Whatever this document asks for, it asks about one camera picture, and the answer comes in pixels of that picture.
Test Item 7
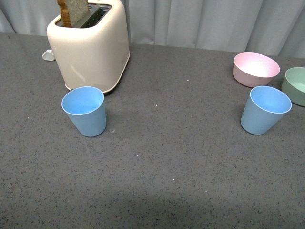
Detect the cream white toaster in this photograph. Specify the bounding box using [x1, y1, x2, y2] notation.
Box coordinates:
[47, 0, 130, 93]

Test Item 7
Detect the grey curtain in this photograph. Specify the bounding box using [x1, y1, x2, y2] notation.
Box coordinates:
[0, 0, 305, 58]

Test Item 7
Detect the green bowl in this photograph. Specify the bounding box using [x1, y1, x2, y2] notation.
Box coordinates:
[281, 67, 305, 107]

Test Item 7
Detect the white power plug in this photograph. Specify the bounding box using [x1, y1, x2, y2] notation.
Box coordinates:
[41, 49, 56, 62]

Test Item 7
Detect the pink bowl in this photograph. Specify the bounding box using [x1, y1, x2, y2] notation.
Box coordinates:
[233, 52, 280, 88]

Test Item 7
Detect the slice of brown bread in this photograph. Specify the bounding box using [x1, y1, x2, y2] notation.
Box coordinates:
[57, 0, 90, 28]

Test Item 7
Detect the blue cup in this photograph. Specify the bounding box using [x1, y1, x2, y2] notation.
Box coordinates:
[240, 86, 292, 135]
[61, 86, 106, 137]

